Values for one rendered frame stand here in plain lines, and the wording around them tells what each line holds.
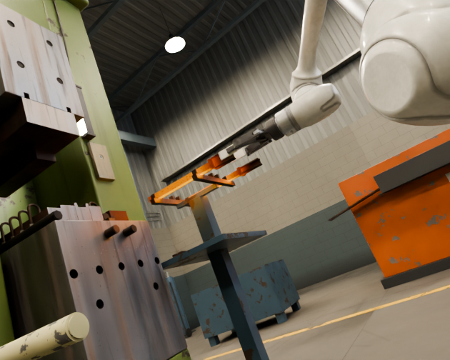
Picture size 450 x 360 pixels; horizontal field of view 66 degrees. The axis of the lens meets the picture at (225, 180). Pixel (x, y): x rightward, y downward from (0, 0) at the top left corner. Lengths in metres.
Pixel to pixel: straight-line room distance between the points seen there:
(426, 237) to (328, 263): 4.70
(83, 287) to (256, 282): 3.79
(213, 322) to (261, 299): 0.78
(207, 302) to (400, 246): 2.54
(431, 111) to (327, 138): 8.16
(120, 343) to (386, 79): 0.87
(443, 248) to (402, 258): 0.40
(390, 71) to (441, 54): 0.06
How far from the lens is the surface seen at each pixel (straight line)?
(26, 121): 1.25
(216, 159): 1.28
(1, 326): 1.11
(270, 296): 4.63
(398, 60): 0.50
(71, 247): 1.02
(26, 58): 1.44
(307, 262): 8.79
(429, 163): 4.01
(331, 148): 8.60
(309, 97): 1.15
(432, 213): 4.16
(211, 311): 5.02
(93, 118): 1.73
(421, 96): 0.50
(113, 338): 1.03
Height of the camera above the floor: 0.58
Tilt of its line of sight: 17 degrees up
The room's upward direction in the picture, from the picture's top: 22 degrees counter-clockwise
